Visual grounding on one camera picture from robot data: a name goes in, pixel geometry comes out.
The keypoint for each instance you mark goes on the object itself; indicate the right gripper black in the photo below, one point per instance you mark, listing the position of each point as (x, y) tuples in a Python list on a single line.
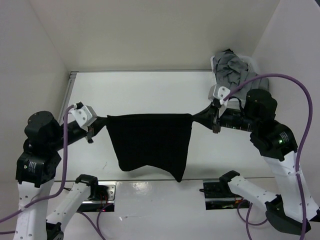
[(215, 108)]

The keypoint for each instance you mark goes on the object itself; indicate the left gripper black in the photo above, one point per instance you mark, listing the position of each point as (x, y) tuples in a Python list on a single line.
[(90, 132)]

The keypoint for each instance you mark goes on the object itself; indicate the black skirt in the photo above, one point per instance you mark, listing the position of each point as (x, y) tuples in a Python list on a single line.
[(156, 140)]

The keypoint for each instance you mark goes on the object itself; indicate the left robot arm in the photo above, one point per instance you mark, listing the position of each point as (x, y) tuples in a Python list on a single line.
[(45, 147)]

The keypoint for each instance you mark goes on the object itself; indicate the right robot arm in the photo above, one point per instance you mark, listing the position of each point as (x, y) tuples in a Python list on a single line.
[(293, 208)]

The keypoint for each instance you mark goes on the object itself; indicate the white plastic basket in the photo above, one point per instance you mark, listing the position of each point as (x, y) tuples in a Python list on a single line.
[(250, 62)]

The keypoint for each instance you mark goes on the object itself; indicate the grey skirt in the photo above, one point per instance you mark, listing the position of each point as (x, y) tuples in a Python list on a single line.
[(262, 83)]

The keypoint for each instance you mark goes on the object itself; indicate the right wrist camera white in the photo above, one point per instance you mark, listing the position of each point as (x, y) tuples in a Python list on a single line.
[(218, 92)]

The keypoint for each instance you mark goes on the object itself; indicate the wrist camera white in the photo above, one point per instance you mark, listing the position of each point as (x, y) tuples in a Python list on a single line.
[(218, 92), (84, 115)]

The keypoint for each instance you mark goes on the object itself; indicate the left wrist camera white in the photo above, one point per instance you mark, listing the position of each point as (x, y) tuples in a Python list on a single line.
[(84, 115)]

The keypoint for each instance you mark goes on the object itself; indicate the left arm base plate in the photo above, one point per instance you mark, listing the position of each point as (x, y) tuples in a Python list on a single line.
[(102, 199)]

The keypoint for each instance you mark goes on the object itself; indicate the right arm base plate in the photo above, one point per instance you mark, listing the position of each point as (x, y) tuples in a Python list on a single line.
[(217, 195)]

